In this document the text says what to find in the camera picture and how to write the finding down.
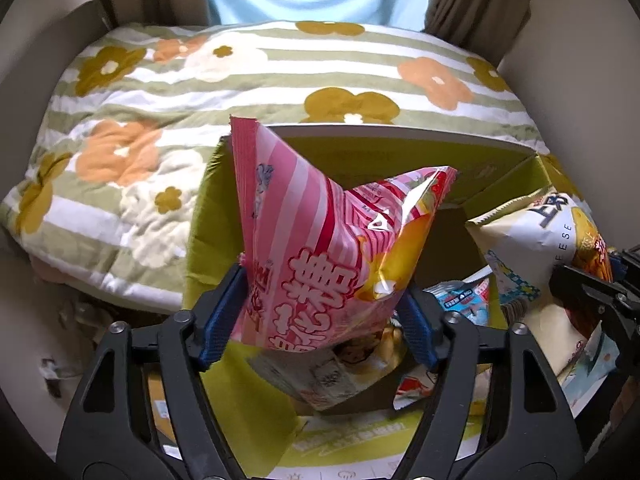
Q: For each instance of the red and white snack packet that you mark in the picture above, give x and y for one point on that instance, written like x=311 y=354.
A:
x=415 y=387

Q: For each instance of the green cardboard box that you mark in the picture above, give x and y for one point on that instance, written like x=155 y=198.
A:
x=375 y=155

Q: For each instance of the brown cardboard piece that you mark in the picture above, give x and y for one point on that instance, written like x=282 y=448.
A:
x=157 y=405

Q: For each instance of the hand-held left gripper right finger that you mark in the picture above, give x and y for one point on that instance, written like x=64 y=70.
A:
x=417 y=330

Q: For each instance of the pink cloth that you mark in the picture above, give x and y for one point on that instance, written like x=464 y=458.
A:
x=47 y=270

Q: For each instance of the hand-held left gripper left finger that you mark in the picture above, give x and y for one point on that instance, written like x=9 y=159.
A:
x=220 y=317

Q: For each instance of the floral striped blanket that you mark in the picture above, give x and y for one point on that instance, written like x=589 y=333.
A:
x=150 y=85

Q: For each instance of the blue and white snack packet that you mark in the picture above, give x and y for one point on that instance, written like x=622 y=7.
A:
x=465 y=300

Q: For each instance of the pink striped snack bag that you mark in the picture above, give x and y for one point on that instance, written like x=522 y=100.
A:
x=310 y=240

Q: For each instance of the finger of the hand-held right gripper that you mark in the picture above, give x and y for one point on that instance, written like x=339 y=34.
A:
x=625 y=262
x=600 y=305

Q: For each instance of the crumpled clear plastic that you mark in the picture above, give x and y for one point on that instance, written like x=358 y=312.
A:
x=82 y=325

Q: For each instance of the white and yellow snack bag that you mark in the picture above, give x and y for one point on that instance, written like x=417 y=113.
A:
x=530 y=240

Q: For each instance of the pale cartoon snack packet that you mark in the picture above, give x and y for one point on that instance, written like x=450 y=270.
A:
x=325 y=380

